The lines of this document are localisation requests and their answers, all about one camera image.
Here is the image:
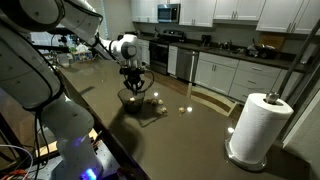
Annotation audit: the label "black pot on counter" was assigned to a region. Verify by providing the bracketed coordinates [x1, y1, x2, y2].
[245, 39, 277, 59]

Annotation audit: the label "black wire mesh basket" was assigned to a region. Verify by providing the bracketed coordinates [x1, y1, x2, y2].
[118, 89, 145, 114]

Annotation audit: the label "black kitchen stove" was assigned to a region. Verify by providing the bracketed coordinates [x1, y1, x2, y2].
[149, 30, 185, 75]

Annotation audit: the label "tissue box on counter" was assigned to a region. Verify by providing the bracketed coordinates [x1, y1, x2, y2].
[72, 44, 93, 62]

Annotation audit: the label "tan walnut on counter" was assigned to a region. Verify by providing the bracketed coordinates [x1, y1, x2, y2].
[178, 107, 185, 113]

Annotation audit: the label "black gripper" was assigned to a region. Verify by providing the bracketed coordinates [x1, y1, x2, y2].
[119, 67, 145, 93]

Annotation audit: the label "white lower cabinets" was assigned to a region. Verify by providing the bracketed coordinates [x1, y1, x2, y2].
[137, 39, 301, 104]

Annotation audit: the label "black dishwasher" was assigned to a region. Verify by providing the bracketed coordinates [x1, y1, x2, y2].
[176, 48, 199, 82]

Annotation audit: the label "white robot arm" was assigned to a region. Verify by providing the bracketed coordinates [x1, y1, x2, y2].
[0, 0, 138, 180]

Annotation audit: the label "paper towel holder base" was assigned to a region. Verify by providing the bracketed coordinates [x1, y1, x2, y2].
[224, 139, 267, 173]

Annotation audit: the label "tan walnut middle counter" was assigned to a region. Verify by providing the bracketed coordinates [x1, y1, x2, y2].
[160, 107, 167, 113]

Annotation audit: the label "white paper towel roll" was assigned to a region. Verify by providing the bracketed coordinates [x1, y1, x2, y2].
[230, 93, 293, 163]

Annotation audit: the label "white cabinets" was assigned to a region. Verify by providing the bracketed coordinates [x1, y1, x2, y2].
[129, 0, 320, 34]
[137, 39, 301, 104]

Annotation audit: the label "white upper cabinets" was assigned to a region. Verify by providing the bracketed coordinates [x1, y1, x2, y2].
[129, 0, 320, 34]

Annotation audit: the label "stainless steel microwave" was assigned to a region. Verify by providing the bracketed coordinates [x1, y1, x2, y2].
[157, 4, 180, 23]

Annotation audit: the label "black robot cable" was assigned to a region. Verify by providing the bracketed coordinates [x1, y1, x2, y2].
[139, 69, 156, 94]

